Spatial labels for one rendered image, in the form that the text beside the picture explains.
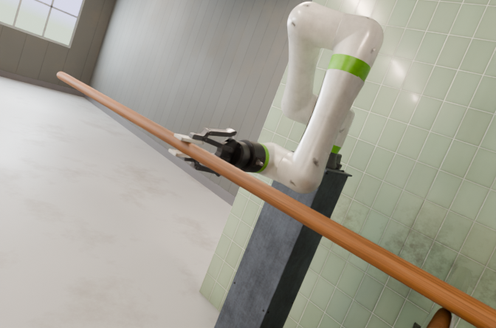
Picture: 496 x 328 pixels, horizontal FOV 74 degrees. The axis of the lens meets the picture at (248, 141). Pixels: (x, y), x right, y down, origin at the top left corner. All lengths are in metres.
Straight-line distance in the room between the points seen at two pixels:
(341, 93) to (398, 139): 0.86
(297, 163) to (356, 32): 0.39
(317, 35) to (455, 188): 1.00
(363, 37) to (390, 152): 0.89
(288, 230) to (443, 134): 0.86
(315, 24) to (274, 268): 0.89
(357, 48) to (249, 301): 1.03
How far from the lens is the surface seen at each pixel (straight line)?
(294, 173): 0.93
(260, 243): 1.40
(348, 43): 1.00
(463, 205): 1.72
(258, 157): 0.92
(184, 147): 0.76
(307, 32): 1.03
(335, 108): 0.95
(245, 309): 1.50
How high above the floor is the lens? 1.33
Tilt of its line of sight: 7 degrees down
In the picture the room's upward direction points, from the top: 21 degrees clockwise
